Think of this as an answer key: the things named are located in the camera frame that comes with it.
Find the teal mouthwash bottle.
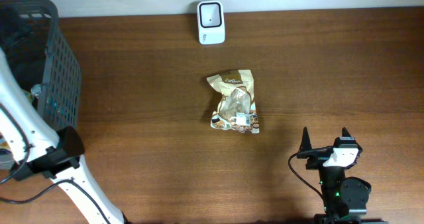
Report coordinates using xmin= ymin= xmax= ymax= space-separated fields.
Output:
xmin=30 ymin=84 xmax=42 ymax=98

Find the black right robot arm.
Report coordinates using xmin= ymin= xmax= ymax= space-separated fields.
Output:
xmin=288 ymin=128 xmax=384 ymax=224

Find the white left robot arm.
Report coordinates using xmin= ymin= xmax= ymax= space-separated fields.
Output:
xmin=1 ymin=54 xmax=128 ymax=223

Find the white barcode scanner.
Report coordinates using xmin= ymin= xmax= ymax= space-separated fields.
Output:
xmin=197 ymin=1 xmax=225 ymax=45

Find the grey plastic lattice basket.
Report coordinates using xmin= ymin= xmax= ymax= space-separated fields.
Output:
xmin=1 ymin=0 xmax=82 ymax=131

